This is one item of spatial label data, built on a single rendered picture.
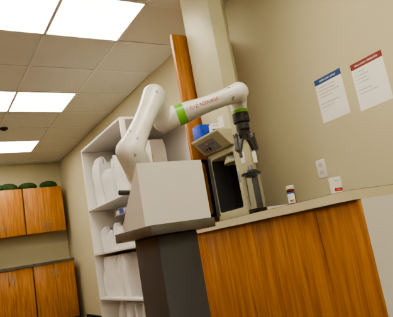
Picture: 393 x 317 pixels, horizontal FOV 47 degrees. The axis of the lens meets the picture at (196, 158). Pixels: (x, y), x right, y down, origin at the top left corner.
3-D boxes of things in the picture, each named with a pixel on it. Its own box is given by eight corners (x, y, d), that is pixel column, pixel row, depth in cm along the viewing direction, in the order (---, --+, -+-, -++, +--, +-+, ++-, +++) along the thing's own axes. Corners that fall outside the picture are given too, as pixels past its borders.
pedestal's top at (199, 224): (151, 235, 176) (150, 225, 177) (116, 244, 201) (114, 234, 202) (215, 226, 196) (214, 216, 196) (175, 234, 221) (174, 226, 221)
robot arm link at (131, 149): (107, 151, 197) (141, 80, 234) (120, 177, 208) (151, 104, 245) (134, 150, 193) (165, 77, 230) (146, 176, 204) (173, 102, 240)
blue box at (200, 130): (206, 141, 310) (204, 128, 312) (214, 136, 302) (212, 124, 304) (193, 141, 305) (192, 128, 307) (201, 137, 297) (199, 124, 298)
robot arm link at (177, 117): (151, 121, 234) (146, 109, 243) (158, 139, 242) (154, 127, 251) (184, 109, 234) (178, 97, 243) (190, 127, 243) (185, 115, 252)
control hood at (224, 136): (207, 156, 311) (205, 142, 313) (234, 143, 284) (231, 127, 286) (193, 156, 305) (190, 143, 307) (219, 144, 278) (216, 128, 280)
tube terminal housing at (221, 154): (249, 220, 316) (229, 114, 330) (280, 213, 289) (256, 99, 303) (219, 224, 303) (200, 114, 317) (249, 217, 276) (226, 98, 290)
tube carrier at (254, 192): (260, 212, 252) (253, 174, 256) (272, 209, 243) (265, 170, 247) (244, 214, 247) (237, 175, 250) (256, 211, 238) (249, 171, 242)
